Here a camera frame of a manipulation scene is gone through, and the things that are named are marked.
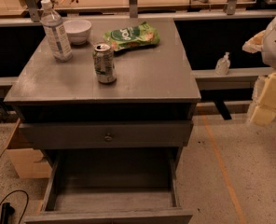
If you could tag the clear plastic water bottle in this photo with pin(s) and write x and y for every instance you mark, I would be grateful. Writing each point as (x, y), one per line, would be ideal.
(55, 32)

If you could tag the brown cardboard box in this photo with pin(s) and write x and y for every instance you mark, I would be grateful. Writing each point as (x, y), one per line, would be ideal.
(28, 162)

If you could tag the open grey middle drawer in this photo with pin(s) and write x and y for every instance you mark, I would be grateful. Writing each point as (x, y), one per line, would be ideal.
(112, 186)

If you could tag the closed grey top drawer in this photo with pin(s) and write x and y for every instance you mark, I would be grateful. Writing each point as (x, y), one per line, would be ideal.
(68, 135)

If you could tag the green chip bag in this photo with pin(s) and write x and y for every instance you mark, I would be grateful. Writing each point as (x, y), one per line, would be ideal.
(132, 37)

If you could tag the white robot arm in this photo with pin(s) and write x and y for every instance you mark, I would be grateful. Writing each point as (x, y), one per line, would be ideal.
(268, 52)

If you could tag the green 7up soda can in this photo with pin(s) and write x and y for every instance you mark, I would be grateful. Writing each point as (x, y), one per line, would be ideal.
(103, 57)

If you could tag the white ceramic bowl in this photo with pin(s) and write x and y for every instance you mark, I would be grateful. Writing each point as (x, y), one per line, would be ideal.
(78, 31)

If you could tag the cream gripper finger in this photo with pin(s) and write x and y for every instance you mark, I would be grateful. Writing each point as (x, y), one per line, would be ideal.
(262, 110)
(254, 44)

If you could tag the small sanitizer pump bottle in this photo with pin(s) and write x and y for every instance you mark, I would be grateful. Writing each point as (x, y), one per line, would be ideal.
(223, 65)

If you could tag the grey wooden drawer cabinet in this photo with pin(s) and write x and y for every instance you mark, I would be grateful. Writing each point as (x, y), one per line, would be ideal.
(153, 84)

